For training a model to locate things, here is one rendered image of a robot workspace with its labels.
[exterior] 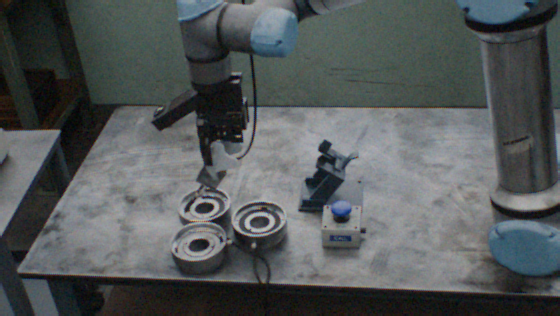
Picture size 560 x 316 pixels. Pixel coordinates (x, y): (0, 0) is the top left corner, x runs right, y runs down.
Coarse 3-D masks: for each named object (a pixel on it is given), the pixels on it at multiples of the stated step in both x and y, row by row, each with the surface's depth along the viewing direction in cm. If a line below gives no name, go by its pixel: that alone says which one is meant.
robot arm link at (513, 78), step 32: (480, 0) 86; (512, 0) 84; (544, 0) 86; (480, 32) 90; (512, 32) 87; (544, 32) 90; (512, 64) 91; (544, 64) 92; (512, 96) 94; (544, 96) 94; (512, 128) 96; (544, 128) 96; (512, 160) 99; (544, 160) 98; (512, 192) 102; (544, 192) 101; (512, 224) 102; (544, 224) 101; (512, 256) 106; (544, 256) 103
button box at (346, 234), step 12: (324, 216) 133; (336, 216) 132; (348, 216) 131; (360, 216) 135; (324, 228) 130; (336, 228) 130; (348, 228) 129; (360, 228) 132; (324, 240) 131; (336, 240) 131; (348, 240) 130
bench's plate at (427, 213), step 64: (128, 128) 172; (192, 128) 170; (256, 128) 168; (320, 128) 166; (384, 128) 164; (448, 128) 162; (128, 192) 150; (256, 192) 147; (384, 192) 144; (448, 192) 143; (64, 256) 135; (128, 256) 134; (256, 256) 131; (320, 256) 130; (384, 256) 129; (448, 256) 128
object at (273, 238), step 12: (252, 204) 138; (264, 204) 139; (276, 204) 137; (240, 216) 137; (252, 216) 136; (264, 216) 136; (252, 228) 134; (264, 228) 133; (240, 240) 133; (252, 240) 131; (264, 240) 131; (276, 240) 132
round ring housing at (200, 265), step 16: (192, 224) 134; (208, 224) 134; (176, 240) 132; (192, 240) 132; (208, 240) 132; (224, 240) 131; (176, 256) 127; (192, 256) 129; (208, 256) 126; (224, 256) 130; (192, 272) 129
